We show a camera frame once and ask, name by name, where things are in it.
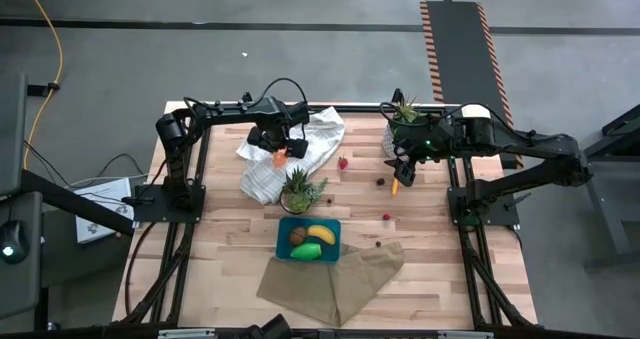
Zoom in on white triangle-patterned planter with plant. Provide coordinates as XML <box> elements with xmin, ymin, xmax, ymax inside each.
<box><xmin>382</xmin><ymin>93</ymin><xmax>431</xmax><ymax>160</ymax></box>

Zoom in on black angular device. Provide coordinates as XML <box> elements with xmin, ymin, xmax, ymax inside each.
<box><xmin>238</xmin><ymin>312</ymin><xmax>294</xmax><ymax>339</ymax></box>

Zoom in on grey desk top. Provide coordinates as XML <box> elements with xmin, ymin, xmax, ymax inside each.
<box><xmin>0</xmin><ymin>191</ymin><xmax>45</xmax><ymax>321</ymax></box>

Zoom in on small spiky succulent pot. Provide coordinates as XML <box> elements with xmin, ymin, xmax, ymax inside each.
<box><xmin>278</xmin><ymin>166</ymin><xmax>330</xmax><ymax>215</ymax></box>

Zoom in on black aluminium table frame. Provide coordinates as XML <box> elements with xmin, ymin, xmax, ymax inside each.
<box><xmin>112</xmin><ymin>89</ymin><xmax>540</xmax><ymax>339</ymax></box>

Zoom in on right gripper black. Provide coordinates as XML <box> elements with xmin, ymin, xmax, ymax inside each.
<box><xmin>383</xmin><ymin>123</ymin><xmax>441</xmax><ymax>188</ymax></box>

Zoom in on black diagonal metal beam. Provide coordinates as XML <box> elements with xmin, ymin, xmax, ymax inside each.
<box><xmin>18</xmin><ymin>168</ymin><xmax>137</xmax><ymax>238</ymax></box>

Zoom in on black metal table frame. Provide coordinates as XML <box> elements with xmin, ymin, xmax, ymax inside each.
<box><xmin>551</xmin><ymin>102</ymin><xmax>640</xmax><ymax>271</ymax></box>

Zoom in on white checked kitchen towel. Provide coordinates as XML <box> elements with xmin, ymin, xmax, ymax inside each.
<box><xmin>235</xmin><ymin>106</ymin><xmax>347</xmax><ymax>205</ymax></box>

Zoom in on green toy mango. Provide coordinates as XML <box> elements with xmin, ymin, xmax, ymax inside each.
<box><xmin>289</xmin><ymin>242</ymin><xmax>323</xmax><ymax>261</ymax></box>

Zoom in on yellow cable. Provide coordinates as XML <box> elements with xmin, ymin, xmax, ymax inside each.
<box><xmin>18</xmin><ymin>0</ymin><xmax>65</xmax><ymax>170</ymax></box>

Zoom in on grey desk panel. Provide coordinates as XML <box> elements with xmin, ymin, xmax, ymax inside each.
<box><xmin>0</xmin><ymin>73</ymin><xmax>28</xmax><ymax>197</ymax></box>

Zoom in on black computer mouse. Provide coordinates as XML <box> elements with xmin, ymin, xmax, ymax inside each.
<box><xmin>0</xmin><ymin>219</ymin><xmax>30</xmax><ymax>265</ymax></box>

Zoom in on silver metal bracket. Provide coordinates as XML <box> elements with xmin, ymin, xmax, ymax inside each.
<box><xmin>157</xmin><ymin>328</ymin><xmax>217</xmax><ymax>339</ymax></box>
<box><xmin>438</xmin><ymin>330</ymin><xmax>496</xmax><ymax>339</ymax></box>

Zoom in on white paper booklet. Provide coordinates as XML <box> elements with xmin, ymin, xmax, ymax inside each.
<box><xmin>74</xmin><ymin>177</ymin><xmax>135</xmax><ymax>245</ymax></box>

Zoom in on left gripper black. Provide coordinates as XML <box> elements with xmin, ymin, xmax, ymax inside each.
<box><xmin>247</xmin><ymin>122</ymin><xmax>310</xmax><ymax>160</ymax></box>

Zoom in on black cable clamp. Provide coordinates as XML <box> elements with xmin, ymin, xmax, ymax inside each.
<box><xmin>27</xmin><ymin>81</ymin><xmax>61</xmax><ymax>99</ymax></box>

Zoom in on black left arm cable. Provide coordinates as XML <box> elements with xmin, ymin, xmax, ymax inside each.
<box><xmin>183</xmin><ymin>76</ymin><xmax>309</xmax><ymax>111</ymax></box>

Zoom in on black mat with striped edges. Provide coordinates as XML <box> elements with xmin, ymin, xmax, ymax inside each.
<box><xmin>418</xmin><ymin>0</ymin><xmax>525</xmax><ymax>171</ymax></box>

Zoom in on blue plastic tupperware container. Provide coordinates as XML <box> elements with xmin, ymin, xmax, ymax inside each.
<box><xmin>275</xmin><ymin>216</ymin><xmax>343</xmax><ymax>264</ymax></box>

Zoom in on yellow toy banana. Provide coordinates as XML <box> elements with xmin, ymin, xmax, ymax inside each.
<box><xmin>306</xmin><ymin>223</ymin><xmax>337</xmax><ymax>246</ymax></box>

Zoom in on tan cloth napkin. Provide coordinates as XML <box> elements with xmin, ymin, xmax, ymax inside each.
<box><xmin>256</xmin><ymin>241</ymin><xmax>405</xmax><ymax>328</ymax></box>

